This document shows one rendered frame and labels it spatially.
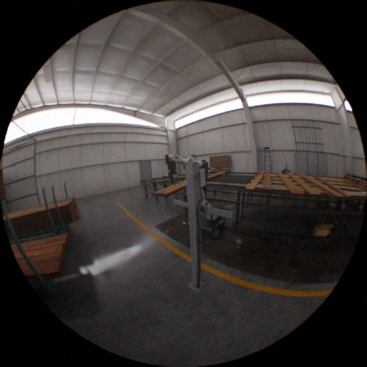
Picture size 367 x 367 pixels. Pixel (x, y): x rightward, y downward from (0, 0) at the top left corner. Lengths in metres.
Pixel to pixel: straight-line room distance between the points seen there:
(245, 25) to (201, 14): 1.67
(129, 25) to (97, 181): 9.10
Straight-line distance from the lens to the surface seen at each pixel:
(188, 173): 0.65
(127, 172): 9.14
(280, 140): 8.28
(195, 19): 5.85
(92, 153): 8.92
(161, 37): 6.11
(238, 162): 8.40
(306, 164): 7.93
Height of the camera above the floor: 1.28
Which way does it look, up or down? 9 degrees down
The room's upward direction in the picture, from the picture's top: 4 degrees counter-clockwise
